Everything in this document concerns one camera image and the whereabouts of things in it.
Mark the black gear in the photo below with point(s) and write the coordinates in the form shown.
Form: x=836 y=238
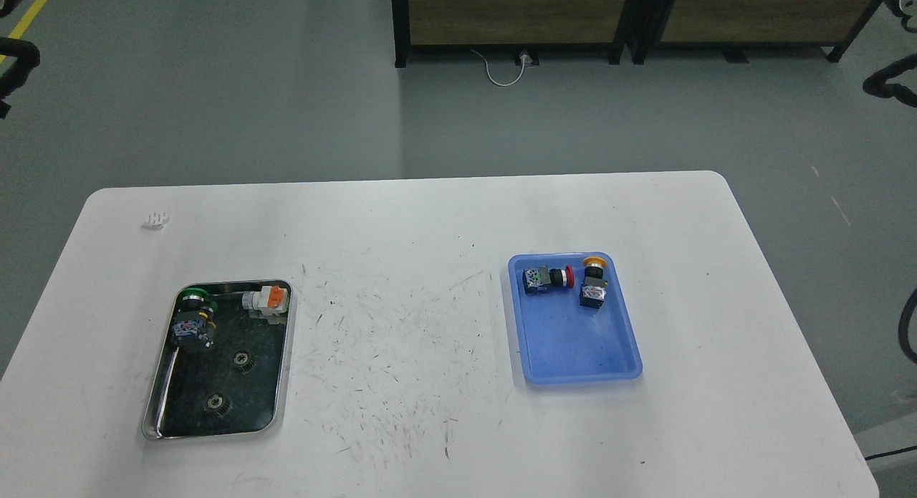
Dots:
x=217 y=404
x=243 y=361

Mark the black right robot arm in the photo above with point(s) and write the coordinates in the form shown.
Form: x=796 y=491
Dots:
x=880 y=83

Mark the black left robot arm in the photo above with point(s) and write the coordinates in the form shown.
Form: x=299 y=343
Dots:
x=26 y=58

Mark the orange white connector part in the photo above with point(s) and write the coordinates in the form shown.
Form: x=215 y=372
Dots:
x=270 y=303

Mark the blue plastic tray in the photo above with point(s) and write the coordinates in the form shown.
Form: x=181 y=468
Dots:
x=563 y=343

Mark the stainless steel tray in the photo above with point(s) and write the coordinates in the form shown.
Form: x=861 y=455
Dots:
x=182 y=381

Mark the small white plastic piece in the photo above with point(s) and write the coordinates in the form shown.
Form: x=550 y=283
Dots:
x=156 y=221

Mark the red push button switch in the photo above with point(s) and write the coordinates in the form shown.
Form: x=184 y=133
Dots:
x=537 y=280

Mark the yellow push button switch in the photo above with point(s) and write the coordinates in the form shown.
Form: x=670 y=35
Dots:
x=594 y=288

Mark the left wooden cabinet black frame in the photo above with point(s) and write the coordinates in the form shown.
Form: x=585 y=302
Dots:
x=515 y=26

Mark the wooden cabinet black frame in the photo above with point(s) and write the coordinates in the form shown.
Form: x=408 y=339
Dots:
x=733 y=27
x=515 y=26

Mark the green push button switch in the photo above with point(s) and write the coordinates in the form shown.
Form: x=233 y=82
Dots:
x=193 y=324

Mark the right wooden cabinet black frame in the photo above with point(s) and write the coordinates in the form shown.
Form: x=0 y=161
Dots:
x=733 y=27

